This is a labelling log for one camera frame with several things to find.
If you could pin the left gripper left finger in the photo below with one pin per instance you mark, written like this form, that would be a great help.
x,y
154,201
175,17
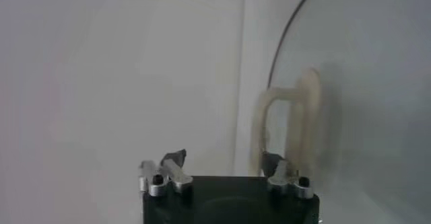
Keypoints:
x,y
171,173

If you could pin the glass pot lid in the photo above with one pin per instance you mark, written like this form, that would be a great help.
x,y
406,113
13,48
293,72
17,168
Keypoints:
x,y
370,77

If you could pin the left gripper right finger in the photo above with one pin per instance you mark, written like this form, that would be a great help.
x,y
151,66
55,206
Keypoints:
x,y
281,175

